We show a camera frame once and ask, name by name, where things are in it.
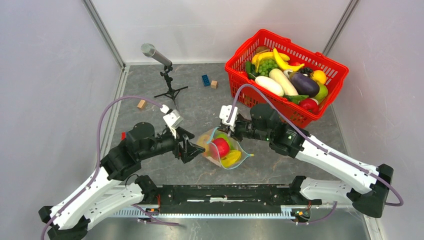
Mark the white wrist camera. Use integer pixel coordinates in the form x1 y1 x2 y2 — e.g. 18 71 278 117
160 104 183 139
219 105 238 132

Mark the small yellow orange toy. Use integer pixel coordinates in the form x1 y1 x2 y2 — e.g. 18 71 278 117
310 70 328 85

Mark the green grapes toy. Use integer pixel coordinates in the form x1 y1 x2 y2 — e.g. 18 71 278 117
256 58 279 77

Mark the white radish toy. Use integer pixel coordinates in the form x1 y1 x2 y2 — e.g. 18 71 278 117
268 68 299 96

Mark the white cucumber toy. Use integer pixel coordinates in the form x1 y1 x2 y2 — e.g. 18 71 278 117
254 75 285 97

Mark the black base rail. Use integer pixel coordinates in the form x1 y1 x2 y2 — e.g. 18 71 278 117
139 184 322 214

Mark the white cable duct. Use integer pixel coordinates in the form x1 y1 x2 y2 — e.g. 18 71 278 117
111 206 295 220

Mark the blue toy brick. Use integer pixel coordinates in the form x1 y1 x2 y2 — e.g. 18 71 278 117
201 74 211 87

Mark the clear zip top bag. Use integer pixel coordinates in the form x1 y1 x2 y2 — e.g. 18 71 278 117
196 127 254 170

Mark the green apple toy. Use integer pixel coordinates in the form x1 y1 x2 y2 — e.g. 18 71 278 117
216 132 234 149

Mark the red tomato toy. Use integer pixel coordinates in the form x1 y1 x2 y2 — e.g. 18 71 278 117
298 98 319 114

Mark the wooden block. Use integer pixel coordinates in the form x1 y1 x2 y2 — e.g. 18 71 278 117
137 99 147 110

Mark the grey microphone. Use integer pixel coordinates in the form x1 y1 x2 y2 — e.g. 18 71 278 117
140 43 172 67

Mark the black tripod stand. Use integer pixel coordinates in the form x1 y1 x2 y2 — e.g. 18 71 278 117
154 66 188 110

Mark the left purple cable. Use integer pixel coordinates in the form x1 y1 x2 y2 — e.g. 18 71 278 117
40 95 181 240

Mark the small wooden cube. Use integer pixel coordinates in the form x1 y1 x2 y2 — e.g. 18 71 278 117
210 80 218 89

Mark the red apple toy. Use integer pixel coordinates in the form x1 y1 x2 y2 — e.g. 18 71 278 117
209 138 230 159

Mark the green pear toy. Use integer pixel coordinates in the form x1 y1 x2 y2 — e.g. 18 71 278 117
313 83 329 104

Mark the yellow lemon toy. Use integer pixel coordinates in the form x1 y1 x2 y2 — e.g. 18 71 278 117
196 134 210 157

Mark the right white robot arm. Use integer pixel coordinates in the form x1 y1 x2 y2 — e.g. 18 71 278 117
220 103 394 218

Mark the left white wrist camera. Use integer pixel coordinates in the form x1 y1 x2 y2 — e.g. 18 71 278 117
160 104 183 139

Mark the purple eggplant toy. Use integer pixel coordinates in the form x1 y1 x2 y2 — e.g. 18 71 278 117
289 72 320 98

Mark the red plastic basket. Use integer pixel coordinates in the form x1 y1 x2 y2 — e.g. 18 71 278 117
225 29 349 128

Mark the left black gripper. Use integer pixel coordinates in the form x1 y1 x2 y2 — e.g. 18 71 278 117
138 125 206 163

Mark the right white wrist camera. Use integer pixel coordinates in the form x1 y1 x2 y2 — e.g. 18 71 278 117
219 105 238 132

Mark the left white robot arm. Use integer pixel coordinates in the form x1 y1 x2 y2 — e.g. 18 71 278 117
38 122 205 240

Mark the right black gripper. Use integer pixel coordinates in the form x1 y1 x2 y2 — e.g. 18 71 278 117
217 116 271 142

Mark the yellow banana bunch toy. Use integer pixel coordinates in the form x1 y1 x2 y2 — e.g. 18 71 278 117
251 51 290 69

